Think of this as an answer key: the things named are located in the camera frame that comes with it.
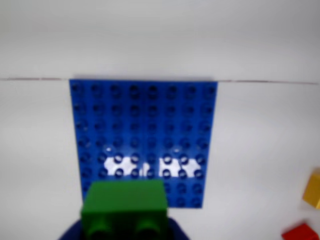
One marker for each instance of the yellow 2x2 block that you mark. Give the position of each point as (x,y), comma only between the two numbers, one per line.
(313,191)

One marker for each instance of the blue 8x8 studded baseplate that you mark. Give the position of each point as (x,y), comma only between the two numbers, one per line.
(150,120)

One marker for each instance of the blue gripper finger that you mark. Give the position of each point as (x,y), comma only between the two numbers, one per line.
(175,231)
(73,232)

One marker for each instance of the red 2x2 block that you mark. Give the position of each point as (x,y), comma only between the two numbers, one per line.
(302,233)

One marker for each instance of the green 2x2 block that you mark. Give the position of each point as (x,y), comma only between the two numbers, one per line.
(125,200)

